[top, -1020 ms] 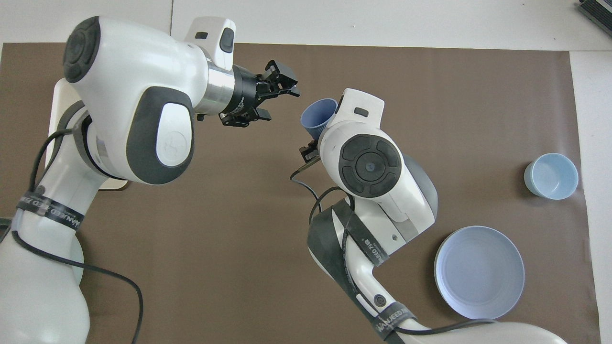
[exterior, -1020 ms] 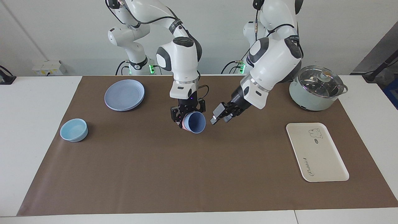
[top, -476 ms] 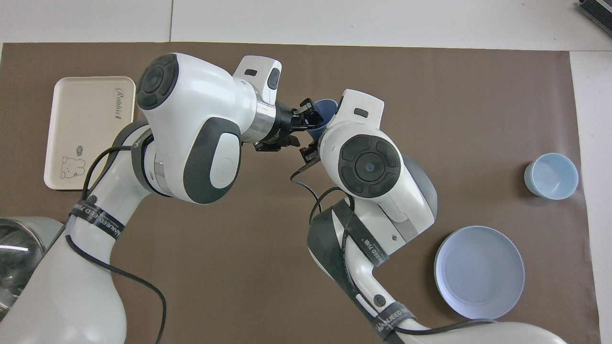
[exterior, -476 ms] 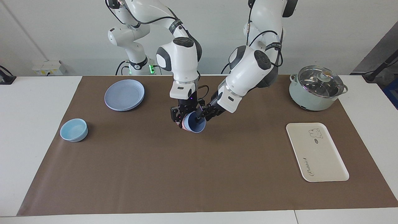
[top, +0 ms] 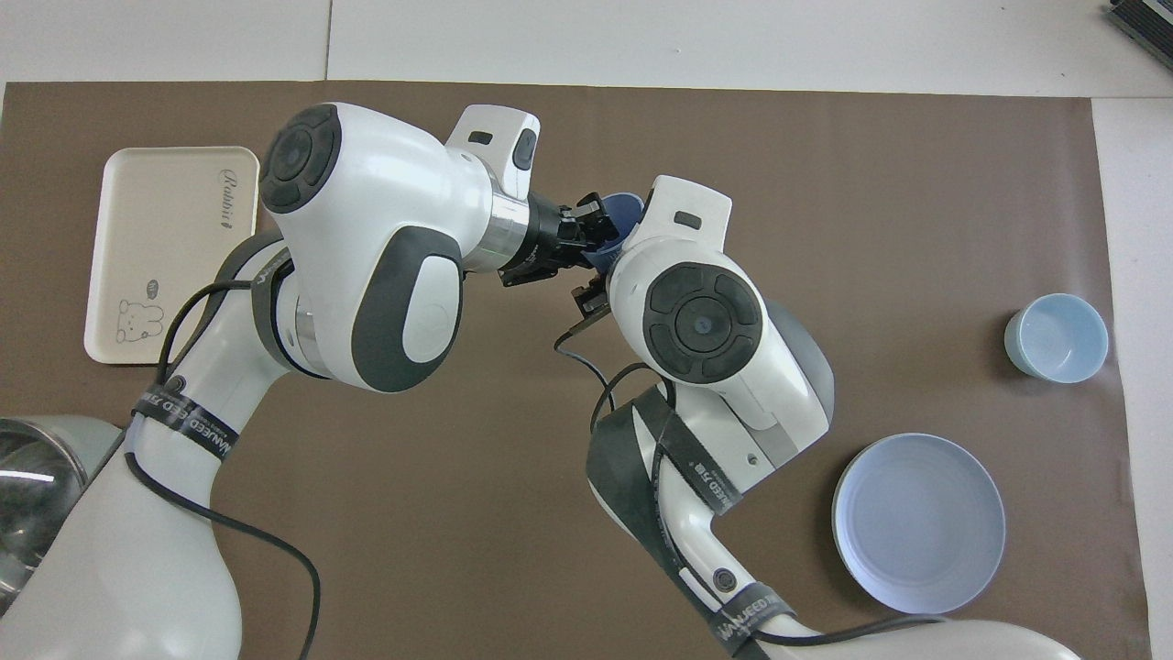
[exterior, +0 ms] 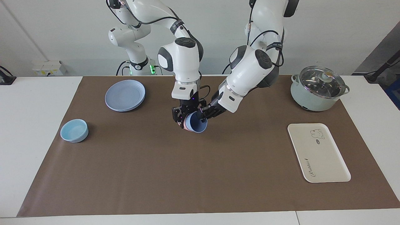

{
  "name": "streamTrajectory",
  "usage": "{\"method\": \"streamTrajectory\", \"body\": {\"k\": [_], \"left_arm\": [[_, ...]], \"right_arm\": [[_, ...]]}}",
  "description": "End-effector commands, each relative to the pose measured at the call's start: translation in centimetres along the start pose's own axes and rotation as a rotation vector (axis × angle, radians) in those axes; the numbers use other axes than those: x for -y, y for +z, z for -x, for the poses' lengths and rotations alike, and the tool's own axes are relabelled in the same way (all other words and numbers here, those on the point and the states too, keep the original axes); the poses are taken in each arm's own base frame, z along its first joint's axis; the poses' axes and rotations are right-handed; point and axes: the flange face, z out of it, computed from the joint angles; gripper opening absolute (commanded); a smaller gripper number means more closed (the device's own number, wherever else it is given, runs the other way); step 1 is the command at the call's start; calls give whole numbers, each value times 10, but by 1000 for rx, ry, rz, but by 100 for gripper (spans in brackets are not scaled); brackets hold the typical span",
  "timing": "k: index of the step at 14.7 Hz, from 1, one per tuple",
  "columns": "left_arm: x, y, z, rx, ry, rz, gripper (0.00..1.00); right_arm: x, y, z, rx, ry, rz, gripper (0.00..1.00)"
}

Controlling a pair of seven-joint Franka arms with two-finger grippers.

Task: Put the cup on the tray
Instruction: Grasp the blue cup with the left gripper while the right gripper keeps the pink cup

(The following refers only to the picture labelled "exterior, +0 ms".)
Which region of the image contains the black desk object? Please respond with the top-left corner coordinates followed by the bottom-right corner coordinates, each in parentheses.
top-left (0, 66), bottom-right (17, 85)

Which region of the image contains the cream tray with rabbit print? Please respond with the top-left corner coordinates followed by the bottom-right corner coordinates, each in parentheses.
top-left (287, 123), bottom-right (351, 183)

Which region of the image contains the blue ribbed cup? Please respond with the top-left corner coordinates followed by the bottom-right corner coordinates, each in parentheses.
top-left (187, 112), bottom-right (208, 133)

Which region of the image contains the pale blue plate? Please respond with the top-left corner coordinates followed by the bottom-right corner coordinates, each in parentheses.
top-left (105, 80), bottom-right (146, 112)

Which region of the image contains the white power strip box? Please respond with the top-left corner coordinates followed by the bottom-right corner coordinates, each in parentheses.
top-left (32, 60), bottom-right (67, 76)

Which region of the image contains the brown paper table mat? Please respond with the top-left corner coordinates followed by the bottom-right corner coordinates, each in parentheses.
top-left (17, 76), bottom-right (400, 218)

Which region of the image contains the black stand base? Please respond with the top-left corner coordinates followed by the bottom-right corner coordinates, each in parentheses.
top-left (364, 56), bottom-right (400, 83)

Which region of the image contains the dark grey partition panel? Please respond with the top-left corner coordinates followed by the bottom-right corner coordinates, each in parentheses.
top-left (353, 21), bottom-right (400, 75)

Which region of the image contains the mint green cooking pot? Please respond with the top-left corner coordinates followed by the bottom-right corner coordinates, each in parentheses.
top-left (291, 66), bottom-right (350, 112)

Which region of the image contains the blue crate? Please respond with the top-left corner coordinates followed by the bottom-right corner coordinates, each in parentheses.
top-left (385, 78), bottom-right (400, 110)

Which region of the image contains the glass pot lid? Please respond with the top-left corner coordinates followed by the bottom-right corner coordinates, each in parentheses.
top-left (298, 66), bottom-right (347, 99)

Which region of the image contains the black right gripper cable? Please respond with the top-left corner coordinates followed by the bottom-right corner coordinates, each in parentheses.
top-left (106, 0), bottom-right (212, 103)

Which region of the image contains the black right arm cable strap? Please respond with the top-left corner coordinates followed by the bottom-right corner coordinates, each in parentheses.
top-left (170, 19), bottom-right (185, 35)

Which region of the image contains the light blue bowl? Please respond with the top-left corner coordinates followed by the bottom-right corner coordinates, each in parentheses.
top-left (60, 119), bottom-right (89, 143)

